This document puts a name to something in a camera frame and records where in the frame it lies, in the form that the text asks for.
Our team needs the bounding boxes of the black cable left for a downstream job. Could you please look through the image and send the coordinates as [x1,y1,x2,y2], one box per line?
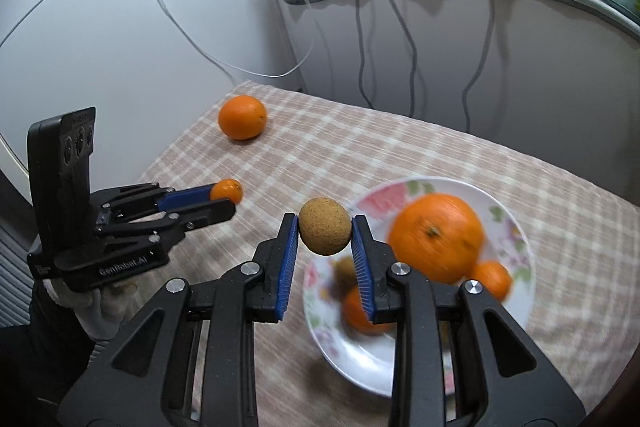
[354,0,377,111]

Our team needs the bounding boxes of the small shiny mandarin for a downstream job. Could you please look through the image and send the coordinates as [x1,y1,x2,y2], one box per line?
[469,260,513,301]

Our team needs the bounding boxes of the white gloved hand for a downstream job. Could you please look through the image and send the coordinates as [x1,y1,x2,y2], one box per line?
[43,277,139,341]

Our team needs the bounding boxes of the large orange on plate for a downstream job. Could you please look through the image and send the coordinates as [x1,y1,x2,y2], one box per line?
[386,193,485,284]

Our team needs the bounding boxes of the textured mandarin orange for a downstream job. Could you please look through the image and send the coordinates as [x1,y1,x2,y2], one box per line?
[341,286,394,336]

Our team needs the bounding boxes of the black cable right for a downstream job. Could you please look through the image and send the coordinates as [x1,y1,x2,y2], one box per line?
[460,0,497,136]

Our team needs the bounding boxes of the white floral plate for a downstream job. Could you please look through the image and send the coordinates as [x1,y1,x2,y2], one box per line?
[304,176,536,397]

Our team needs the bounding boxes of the brown kiwi fruit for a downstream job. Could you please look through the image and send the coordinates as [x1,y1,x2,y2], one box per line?
[298,197,352,256]

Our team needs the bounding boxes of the large orange on table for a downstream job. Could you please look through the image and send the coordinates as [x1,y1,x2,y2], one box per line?
[218,95,268,141]

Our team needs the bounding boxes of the green kiwi fruit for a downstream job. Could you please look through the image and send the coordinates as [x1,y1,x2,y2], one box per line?
[333,256,357,299]

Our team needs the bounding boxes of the pink plaid tablecloth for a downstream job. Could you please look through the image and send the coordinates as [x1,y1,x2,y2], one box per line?
[137,82,639,410]

